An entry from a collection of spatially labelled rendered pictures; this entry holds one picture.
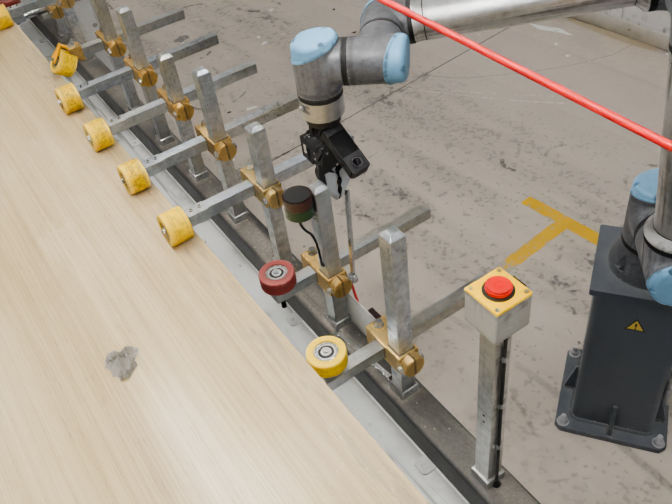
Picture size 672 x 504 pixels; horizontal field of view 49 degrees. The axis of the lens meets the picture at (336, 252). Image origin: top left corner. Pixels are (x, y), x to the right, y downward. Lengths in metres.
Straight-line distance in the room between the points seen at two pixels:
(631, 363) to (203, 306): 1.19
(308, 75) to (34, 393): 0.81
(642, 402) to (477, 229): 1.04
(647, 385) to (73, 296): 1.53
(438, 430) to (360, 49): 0.77
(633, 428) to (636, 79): 2.04
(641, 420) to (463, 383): 0.55
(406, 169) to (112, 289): 1.90
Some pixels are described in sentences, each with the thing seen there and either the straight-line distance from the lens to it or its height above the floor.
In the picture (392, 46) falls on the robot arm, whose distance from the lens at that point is 1.39.
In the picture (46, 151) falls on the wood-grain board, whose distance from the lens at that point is 2.23.
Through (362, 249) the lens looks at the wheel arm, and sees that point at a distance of 1.70.
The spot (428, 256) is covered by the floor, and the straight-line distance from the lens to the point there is 2.90.
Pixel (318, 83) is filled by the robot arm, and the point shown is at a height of 1.30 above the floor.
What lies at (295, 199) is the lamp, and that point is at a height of 1.11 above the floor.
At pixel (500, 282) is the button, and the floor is 1.23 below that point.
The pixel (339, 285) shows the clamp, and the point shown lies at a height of 0.86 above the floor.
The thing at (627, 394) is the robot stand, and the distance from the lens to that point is 2.30.
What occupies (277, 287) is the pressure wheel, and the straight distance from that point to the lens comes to 1.58.
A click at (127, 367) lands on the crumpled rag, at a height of 0.90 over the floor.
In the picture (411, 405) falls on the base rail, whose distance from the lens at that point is 1.60.
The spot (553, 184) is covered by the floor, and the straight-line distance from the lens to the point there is 3.25.
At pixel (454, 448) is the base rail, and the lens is 1.54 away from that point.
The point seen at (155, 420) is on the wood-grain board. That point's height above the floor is 0.90.
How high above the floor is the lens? 2.02
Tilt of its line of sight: 43 degrees down
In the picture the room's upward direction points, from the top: 9 degrees counter-clockwise
